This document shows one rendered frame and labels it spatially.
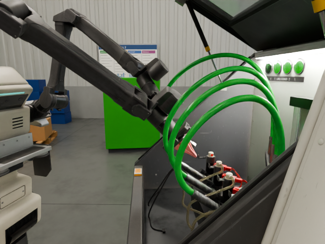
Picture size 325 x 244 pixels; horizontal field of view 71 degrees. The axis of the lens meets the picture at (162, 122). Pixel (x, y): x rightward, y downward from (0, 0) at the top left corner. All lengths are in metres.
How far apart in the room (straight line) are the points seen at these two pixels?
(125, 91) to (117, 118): 3.34
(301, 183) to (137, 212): 0.49
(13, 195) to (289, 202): 1.06
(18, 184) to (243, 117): 1.05
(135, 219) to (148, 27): 6.80
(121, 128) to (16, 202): 2.96
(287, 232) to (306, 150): 0.12
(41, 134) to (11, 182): 3.62
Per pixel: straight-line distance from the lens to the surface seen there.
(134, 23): 7.32
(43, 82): 7.32
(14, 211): 1.20
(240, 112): 1.10
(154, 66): 0.88
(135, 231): 0.68
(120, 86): 0.65
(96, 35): 1.05
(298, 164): 0.42
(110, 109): 3.97
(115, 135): 4.05
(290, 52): 0.85
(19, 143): 1.15
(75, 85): 7.69
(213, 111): 0.46
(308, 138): 0.41
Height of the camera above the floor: 1.36
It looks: 12 degrees down
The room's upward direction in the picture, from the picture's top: straight up
